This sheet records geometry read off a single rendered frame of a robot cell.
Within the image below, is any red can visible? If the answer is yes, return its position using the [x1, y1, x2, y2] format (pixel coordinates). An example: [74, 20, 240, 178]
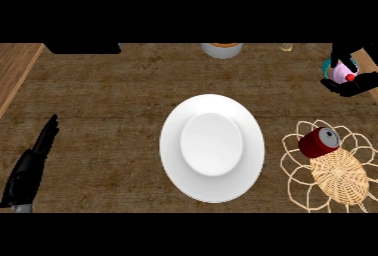
[297, 126, 343, 160]

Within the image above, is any white cylindrical container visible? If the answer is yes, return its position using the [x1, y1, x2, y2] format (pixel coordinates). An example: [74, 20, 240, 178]
[200, 42, 246, 60]

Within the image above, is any pink frosted cupcake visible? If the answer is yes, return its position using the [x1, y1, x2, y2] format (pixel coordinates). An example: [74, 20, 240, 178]
[322, 57, 362, 85]

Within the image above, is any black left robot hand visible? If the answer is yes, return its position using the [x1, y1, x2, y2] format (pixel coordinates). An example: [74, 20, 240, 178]
[0, 113, 61, 209]

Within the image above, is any woven wicker placemat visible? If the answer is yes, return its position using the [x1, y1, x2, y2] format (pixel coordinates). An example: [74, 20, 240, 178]
[280, 119, 378, 214]

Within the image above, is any white oval plate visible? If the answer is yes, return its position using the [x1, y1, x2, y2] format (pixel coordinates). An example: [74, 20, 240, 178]
[159, 93, 266, 204]

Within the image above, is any black appliance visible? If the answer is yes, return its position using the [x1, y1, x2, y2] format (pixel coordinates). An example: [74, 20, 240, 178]
[43, 42, 123, 55]

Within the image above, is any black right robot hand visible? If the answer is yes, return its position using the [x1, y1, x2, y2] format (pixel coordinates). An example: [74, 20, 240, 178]
[320, 42, 378, 98]

